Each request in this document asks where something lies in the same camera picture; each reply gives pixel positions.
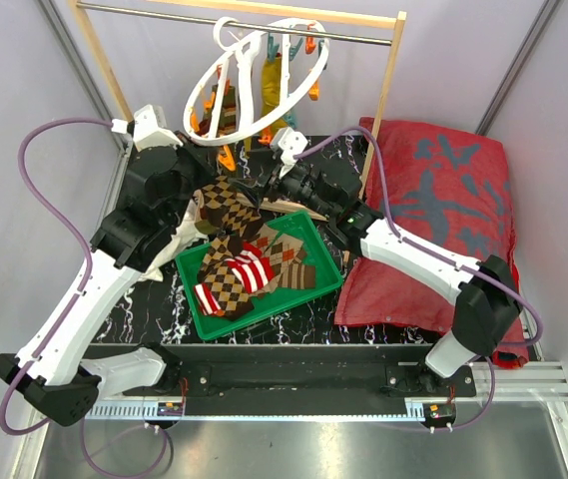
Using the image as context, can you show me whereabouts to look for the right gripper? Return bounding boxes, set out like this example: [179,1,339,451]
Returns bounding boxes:
[228,146,336,221]

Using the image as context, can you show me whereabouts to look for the brown argyle sock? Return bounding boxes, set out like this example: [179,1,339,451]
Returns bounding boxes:
[198,176,264,240]
[194,236,254,321]

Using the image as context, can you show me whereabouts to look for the white round clip hanger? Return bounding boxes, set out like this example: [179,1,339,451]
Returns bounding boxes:
[183,16,329,147]

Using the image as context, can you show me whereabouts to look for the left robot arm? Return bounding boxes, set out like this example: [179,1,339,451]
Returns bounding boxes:
[0,135,217,427]

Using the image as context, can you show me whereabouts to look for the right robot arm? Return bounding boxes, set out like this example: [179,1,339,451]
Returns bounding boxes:
[231,166,522,396]

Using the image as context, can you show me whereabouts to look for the orange clothespin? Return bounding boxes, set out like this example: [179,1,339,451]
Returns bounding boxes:
[308,81,320,101]
[190,108,200,134]
[217,145,237,172]

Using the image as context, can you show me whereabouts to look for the green plastic tray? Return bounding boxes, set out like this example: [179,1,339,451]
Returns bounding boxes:
[176,212,343,341]

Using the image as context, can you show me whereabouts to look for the white cloth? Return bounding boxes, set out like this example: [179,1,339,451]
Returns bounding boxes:
[138,198,206,282]

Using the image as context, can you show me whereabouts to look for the orange argyle sock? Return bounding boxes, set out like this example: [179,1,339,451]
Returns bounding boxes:
[253,225,304,274]

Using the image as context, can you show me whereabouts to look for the teal clothespin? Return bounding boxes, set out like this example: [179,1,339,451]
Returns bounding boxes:
[283,109,297,130]
[267,33,280,63]

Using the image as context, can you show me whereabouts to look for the red white striped sock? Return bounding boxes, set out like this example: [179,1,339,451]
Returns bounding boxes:
[193,251,276,316]

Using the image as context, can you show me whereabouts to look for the brown beige striped sock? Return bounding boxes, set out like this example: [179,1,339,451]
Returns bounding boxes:
[278,262,316,290]

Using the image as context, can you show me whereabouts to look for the brown argyle sock in tray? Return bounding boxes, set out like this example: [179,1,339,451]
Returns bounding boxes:
[194,236,254,321]

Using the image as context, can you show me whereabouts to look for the mustard yellow sock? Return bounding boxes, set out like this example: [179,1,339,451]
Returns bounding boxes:
[261,53,282,116]

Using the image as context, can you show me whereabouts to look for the metal hanging rod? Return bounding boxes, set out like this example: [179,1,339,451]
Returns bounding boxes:
[77,1,393,47]

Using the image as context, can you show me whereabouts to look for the red patterned pillow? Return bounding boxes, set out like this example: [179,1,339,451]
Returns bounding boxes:
[333,117,532,369]

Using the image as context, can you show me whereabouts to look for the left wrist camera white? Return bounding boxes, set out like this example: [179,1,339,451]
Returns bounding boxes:
[111,104,184,152]

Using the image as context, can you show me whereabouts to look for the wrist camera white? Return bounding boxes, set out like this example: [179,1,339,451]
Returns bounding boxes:
[270,127,308,179]
[111,104,184,152]

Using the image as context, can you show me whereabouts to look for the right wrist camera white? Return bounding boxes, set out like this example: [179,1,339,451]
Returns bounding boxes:
[270,127,308,179]

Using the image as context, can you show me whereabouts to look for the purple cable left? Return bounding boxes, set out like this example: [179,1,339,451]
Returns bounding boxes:
[1,117,175,478]

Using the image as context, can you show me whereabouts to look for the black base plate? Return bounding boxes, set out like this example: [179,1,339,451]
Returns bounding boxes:
[88,342,477,418]

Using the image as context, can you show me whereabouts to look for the wooden clothes rack frame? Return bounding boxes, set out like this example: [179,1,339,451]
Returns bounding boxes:
[70,1,406,182]

